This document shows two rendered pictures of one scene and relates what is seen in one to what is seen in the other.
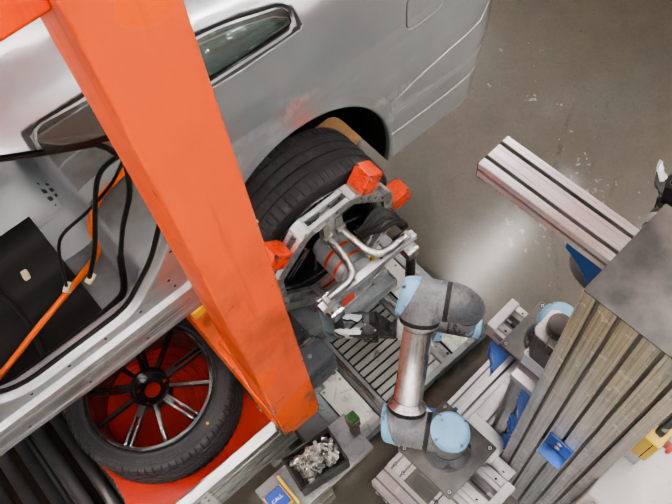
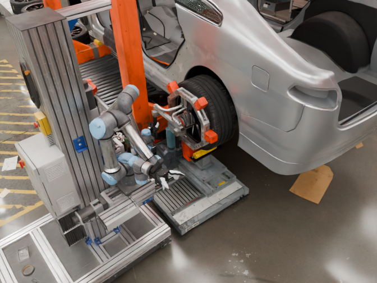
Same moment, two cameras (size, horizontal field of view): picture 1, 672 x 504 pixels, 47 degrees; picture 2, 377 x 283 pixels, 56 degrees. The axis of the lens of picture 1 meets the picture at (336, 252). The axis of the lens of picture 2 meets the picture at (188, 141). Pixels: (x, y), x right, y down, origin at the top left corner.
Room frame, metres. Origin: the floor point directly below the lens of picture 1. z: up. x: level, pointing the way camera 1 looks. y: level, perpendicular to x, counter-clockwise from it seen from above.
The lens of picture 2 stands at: (1.21, -2.53, 2.70)
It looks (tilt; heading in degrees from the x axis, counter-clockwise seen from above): 40 degrees down; 87
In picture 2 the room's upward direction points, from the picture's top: 2 degrees counter-clockwise
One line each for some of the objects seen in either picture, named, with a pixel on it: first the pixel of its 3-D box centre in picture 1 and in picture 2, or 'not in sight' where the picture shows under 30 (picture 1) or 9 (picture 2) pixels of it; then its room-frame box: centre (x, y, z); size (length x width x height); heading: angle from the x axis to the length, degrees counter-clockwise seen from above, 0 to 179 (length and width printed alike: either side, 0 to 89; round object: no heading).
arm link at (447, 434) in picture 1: (447, 434); not in sight; (0.56, -0.24, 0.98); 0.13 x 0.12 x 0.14; 69
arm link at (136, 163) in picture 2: not in sight; (138, 164); (0.97, -0.92, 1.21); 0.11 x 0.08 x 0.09; 140
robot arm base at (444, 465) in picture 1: (447, 444); not in sight; (0.56, -0.25, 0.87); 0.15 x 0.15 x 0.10
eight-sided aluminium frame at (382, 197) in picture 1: (331, 247); (187, 119); (1.32, 0.01, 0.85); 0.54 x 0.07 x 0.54; 122
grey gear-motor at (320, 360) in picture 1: (293, 345); (176, 153); (1.21, 0.24, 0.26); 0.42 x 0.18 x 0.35; 32
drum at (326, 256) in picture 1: (344, 260); (181, 122); (1.26, -0.02, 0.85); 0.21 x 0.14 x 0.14; 32
